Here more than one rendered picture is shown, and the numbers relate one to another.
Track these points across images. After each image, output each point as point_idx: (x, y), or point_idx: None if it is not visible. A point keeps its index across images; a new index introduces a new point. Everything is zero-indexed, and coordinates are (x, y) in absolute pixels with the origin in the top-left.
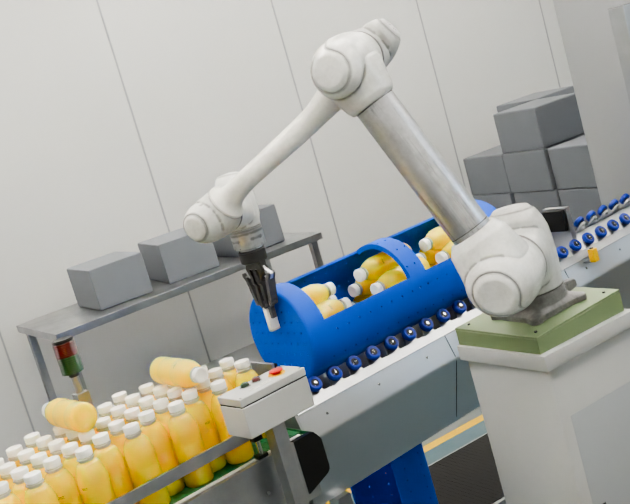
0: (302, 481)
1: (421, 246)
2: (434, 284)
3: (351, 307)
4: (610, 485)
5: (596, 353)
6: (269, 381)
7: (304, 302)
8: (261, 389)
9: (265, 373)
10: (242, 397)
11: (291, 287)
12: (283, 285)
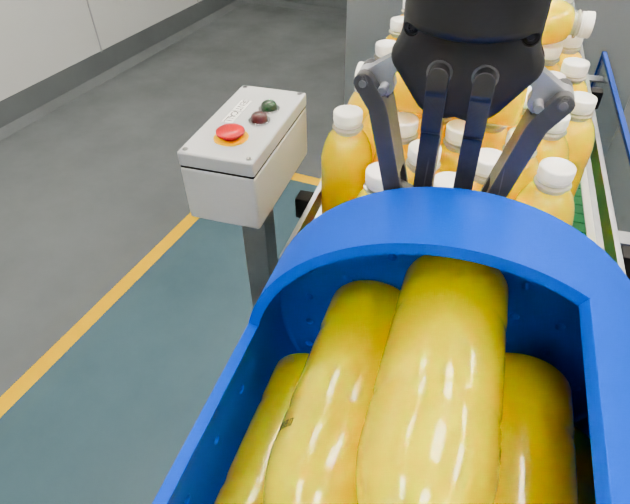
0: (248, 273)
1: None
2: None
3: (183, 446)
4: None
5: None
6: (224, 117)
7: (295, 249)
8: (224, 104)
9: (263, 140)
10: (243, 89)
11: (373, 229)
12: (422, 222)
